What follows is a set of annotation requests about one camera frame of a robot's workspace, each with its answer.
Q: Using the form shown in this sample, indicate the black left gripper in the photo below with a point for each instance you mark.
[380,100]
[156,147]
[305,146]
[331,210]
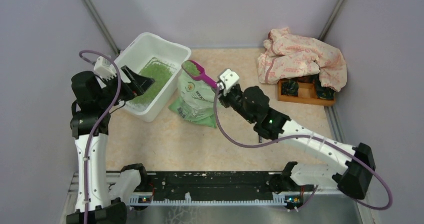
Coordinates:
[139,85]

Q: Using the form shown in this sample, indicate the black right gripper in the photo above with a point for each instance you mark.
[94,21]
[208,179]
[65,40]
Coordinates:
[223,99]

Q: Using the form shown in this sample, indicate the white plastic litter box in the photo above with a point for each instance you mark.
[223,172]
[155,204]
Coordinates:
[151,56]

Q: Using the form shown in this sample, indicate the green cat litter bag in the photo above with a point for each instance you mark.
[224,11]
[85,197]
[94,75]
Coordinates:
[195,102]

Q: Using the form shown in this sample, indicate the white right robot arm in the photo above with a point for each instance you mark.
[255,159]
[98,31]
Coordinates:
[349,168]

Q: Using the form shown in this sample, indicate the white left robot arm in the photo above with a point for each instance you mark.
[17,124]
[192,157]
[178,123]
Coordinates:
[97,203]

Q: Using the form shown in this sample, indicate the green litter in scoop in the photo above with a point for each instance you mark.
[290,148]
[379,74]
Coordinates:
[191,69]

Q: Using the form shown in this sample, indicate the dark patterned item left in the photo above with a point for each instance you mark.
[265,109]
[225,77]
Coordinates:
[290,88]

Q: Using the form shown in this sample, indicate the dark patterned item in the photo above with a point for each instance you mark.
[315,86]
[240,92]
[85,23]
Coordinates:
[290,88]
[324,93]

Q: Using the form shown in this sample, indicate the wooden tray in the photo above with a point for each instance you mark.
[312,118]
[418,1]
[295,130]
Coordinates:
[307,95]

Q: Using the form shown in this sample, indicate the pink patterned cloth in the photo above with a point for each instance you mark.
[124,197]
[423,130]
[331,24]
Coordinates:
[289,56]

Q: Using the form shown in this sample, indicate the dark patterned item right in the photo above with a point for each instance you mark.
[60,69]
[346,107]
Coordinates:
[324,93]

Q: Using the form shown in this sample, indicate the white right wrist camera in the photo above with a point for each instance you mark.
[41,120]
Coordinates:
[227,80]

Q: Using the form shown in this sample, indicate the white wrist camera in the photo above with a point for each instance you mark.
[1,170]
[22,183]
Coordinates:
[227,80]
[104,68]

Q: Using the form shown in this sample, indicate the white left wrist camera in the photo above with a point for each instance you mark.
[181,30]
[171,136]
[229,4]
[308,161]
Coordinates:
[104,68]

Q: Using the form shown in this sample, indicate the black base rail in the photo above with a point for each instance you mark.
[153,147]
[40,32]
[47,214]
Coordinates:
[219,188]

